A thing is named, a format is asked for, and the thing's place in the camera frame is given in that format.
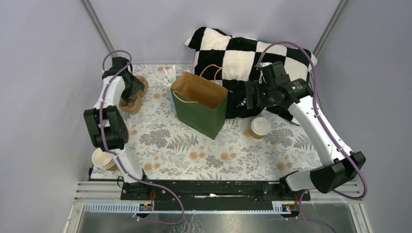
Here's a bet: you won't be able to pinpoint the brown cardboard cup carrier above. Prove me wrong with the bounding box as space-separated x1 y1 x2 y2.
135 75 149 97
119 94 142 114

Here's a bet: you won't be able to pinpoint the white plastic cup lid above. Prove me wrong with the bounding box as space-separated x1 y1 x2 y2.
251 117 271 135

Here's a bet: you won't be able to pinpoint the brown paper coffee cup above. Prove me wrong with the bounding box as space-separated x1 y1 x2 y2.
251 129 265 140

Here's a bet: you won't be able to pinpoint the green paper bag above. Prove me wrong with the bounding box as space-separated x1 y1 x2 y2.
171 65 228 139

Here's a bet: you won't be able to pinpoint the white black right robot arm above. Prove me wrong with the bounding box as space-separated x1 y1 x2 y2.
246 62 366 200

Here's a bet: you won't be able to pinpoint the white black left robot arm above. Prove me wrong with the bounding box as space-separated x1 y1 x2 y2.
84 57 151 200

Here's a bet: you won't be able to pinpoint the black cloth bundle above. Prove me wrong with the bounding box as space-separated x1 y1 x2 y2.
226 82 263 119

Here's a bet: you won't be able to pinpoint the white wrapped straws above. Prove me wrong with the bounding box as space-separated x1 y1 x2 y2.
154 65 179 88

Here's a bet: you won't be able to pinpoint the light blue cup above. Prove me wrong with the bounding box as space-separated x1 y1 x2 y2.
167 88 175 111

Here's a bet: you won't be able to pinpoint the black white checkered pillow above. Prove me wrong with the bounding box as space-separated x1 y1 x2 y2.
185 26 318 126

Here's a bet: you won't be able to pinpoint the floral patterned table mat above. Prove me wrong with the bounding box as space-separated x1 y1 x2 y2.
123 64 321 181

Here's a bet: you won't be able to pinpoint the stack of brown paper cups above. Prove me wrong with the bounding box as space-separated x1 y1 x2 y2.
91 148 119 172

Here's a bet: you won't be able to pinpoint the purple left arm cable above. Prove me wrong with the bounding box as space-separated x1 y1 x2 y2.
98 50 186 226

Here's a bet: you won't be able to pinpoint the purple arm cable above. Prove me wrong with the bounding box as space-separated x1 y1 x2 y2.
256 41 368 233
98 50 186 226

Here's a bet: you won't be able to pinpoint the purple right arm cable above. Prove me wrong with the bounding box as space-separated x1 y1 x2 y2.
256 41 368 233

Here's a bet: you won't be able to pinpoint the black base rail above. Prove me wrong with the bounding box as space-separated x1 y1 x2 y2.
74 179 363 215

